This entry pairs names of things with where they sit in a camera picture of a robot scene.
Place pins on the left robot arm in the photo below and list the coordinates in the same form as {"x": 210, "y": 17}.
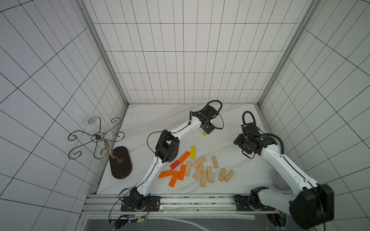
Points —
{"x": 167, "y": 148}

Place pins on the orange block upper diagonal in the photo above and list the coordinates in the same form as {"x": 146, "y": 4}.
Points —
{"x": 184, "y": 157}

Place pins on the orange block upright middle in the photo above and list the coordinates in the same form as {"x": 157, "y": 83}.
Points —
{"x": 182, "y": 173}

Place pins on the aluminium mounting rail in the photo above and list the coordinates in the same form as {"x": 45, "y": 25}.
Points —
{"x": 174, "y": 206}

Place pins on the natural block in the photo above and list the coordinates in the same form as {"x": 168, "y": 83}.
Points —
{"x": 222, "y": 175}
{"x": 229, "y": 175}
{"x": 188, "y": 168}
{"x": 215, "y": 162}
{"x": 210, "y": 174}

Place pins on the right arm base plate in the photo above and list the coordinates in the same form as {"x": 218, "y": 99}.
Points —
{"x": 243, "y": 204}

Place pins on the dark oval stand base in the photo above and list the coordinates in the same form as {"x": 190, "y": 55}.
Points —
{"x": 120, "y": 163}

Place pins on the natural block diagonal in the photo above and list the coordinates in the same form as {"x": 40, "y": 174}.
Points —
{"x": 200, "y": 161}
{"x": 203, "y": 179}
{"x": 198, "y": 172}

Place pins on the ornate metal wire stand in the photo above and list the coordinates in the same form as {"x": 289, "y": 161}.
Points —
{"x": 95, "y": 138}

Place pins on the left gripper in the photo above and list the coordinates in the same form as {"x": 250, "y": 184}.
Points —
{"x": 209, "y": 128}

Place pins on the lilac bowl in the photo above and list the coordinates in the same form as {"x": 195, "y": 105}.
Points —
{"x": 280, "y": 183}

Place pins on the yellow-green block upper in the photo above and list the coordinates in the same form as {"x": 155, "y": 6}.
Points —
{"x": 192, "y": 152}

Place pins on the orange block lying horizontal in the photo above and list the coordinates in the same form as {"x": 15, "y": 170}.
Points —
{"x": 166, "y": 174}

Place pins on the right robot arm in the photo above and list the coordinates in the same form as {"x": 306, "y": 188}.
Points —
{"x": 309, "y": 203}

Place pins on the red wooden block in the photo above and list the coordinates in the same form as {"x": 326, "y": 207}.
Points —
{"x": 175, "y": 164}

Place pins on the electronics board with wires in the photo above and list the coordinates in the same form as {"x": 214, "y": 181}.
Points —
{"x": 122, "y": 220}

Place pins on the long orange block bottom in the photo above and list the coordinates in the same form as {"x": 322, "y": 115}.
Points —
{"x": 174, "y": 179}

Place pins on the natural block beside orange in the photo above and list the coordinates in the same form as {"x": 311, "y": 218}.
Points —
{"x": 188, "y": 168}

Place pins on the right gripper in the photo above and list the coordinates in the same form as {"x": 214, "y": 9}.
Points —
{"x": 241, "y": 141}

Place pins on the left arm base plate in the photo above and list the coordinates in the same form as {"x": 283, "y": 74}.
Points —
{"x": 151, "y": 203}

